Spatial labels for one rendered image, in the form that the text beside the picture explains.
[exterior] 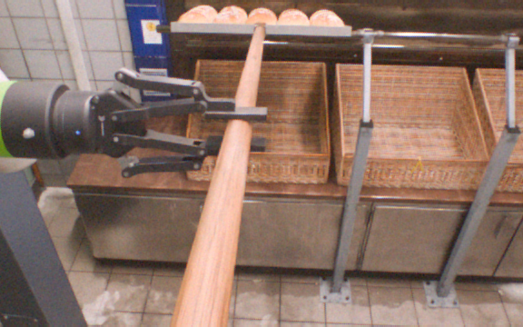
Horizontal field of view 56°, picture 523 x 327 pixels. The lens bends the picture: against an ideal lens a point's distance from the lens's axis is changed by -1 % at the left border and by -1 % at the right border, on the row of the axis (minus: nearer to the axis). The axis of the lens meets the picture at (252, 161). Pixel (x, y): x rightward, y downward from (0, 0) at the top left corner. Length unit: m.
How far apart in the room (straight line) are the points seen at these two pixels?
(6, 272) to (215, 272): 1.44
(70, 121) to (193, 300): 0.36
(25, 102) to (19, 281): 1.17
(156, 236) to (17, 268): 0.74
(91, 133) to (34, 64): 1.92
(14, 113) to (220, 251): 0.36
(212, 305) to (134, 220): 1.90
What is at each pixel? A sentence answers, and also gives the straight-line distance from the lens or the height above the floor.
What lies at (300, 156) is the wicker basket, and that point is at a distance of 1.89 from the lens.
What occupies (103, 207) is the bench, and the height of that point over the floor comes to 0.45.
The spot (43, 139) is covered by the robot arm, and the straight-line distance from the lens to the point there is 0.60.
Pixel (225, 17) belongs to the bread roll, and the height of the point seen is 1.27.
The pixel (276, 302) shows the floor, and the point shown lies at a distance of 2.32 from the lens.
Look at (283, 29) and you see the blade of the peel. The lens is 1.57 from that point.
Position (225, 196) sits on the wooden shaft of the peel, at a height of 1.68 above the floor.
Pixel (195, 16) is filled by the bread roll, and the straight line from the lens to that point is 1.60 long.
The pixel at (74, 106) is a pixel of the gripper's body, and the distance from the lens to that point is 0.59.
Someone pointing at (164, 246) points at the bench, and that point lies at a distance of 2.27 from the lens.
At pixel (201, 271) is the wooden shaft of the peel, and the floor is 1.71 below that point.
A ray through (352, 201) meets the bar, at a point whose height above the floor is 0.60.
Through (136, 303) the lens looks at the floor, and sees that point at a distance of 2.37.
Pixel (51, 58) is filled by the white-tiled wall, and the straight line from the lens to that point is 2.45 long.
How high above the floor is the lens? 1.95
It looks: 41 degrees down
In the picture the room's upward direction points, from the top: straight up
